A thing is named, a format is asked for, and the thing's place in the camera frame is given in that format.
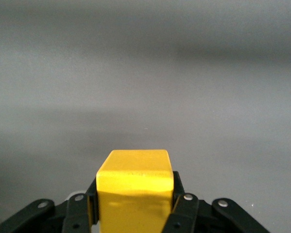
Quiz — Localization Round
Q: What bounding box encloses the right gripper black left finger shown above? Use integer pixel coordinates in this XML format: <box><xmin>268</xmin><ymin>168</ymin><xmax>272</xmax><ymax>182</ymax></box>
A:
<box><xmin>0</xmin><ymin>179</ymin><xmax>100</xmax><ymax>233</ymax></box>

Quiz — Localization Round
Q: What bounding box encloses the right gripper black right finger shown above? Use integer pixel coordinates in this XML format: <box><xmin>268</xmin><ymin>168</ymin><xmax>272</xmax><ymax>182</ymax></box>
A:
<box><xmin>161</xmin><ymin>171</ymin><xmax>270</xmax><ymax>233</ymax></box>

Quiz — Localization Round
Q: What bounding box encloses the yellow wooden block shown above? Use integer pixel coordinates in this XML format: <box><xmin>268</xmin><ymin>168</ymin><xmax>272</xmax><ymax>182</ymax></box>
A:
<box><xmin>96</xmin><ymin>149</ymin><xmax>175</xmax><ymax>233</ymax></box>

